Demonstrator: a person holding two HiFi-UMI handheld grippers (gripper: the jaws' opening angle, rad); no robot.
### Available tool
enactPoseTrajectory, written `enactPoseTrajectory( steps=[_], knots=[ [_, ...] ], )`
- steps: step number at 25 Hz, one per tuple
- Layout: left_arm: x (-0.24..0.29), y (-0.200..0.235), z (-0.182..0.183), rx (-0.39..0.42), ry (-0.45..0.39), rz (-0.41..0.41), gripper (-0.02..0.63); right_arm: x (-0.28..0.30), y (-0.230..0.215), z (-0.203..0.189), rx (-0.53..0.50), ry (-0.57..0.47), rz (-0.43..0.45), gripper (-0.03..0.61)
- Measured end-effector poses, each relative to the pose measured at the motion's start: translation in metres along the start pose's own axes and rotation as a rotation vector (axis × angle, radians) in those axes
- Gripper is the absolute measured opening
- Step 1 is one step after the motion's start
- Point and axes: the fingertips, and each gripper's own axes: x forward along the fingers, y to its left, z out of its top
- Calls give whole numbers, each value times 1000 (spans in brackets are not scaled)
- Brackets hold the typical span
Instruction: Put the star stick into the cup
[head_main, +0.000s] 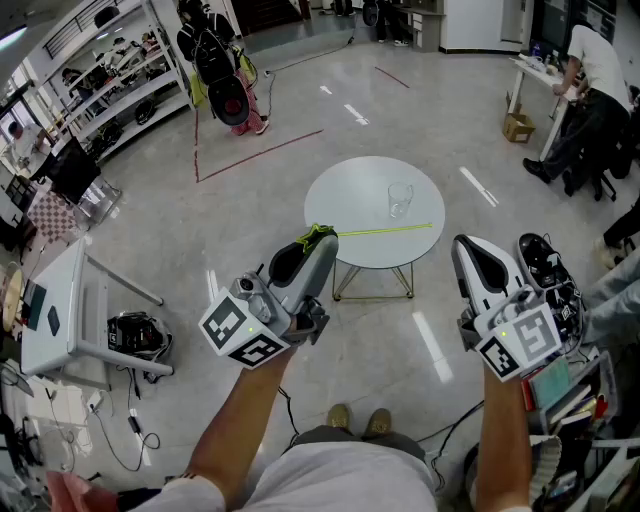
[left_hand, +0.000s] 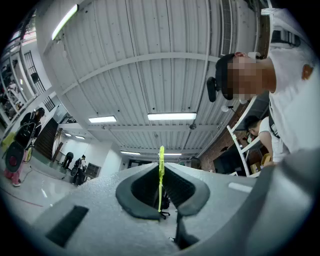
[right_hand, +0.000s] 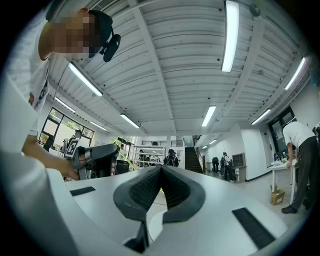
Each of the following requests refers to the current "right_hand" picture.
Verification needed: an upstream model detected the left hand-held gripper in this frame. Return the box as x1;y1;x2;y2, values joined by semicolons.
64;138;120;181

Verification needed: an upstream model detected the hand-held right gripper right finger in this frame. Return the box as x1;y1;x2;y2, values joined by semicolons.
160;164;207;225

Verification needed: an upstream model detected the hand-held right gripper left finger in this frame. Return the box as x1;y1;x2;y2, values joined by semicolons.
113;164;163;254

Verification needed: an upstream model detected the person's left forearm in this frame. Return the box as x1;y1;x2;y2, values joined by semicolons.
21;135;79;181

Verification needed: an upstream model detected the black office chair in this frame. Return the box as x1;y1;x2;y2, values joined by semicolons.
115;159;137;176

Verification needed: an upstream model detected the long ceiling light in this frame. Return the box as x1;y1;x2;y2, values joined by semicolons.
67;61;104;97
220;0;240;73
284;57;307;91
250;108;272;126
54;96;76;113
119;113;141;129
201;105;217;127
89;120;108;132

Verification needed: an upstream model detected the dark staircase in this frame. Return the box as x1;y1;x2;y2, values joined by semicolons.
184;146;204;174

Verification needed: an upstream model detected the white metal shelving rack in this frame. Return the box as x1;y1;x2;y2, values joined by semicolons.
129;144;167;169

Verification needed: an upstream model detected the black framed window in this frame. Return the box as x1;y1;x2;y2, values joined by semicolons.
38;107;96;154

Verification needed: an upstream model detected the grey cabinet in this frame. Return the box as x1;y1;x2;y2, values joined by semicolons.
232;152;247;184

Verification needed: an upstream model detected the cardboard box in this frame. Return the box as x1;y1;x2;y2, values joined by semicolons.
270;184;286;206

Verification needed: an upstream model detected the white table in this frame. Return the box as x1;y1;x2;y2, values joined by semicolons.
270;159;301;204

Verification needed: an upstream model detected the dark glass door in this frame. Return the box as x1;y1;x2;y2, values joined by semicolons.
267;105;298;161

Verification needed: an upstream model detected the person's white t-shirt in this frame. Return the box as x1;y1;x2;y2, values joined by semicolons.
4;14;60;138

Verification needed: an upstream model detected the person's head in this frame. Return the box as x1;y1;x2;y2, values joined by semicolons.
38;7;101;61

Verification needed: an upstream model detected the black head camera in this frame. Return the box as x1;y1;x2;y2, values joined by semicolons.
99;33;122;63

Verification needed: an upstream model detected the black head strap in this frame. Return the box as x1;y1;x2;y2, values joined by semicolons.
88;9;114;59

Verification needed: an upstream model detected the dark ceiling dome camera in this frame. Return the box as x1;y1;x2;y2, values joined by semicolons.
249;3;262;17

